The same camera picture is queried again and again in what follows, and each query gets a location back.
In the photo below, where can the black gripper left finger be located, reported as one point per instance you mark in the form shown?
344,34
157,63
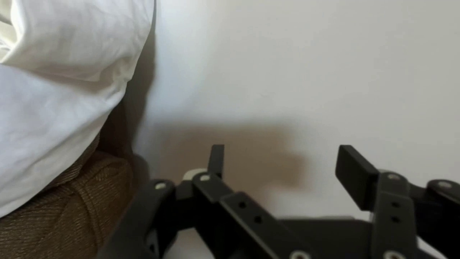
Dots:
239,216

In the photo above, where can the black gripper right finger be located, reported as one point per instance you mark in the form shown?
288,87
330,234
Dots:
393,216

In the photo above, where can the brown fabric sofa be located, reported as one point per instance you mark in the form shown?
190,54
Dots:
62,224

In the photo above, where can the white towel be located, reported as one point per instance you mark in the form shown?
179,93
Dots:
58,95

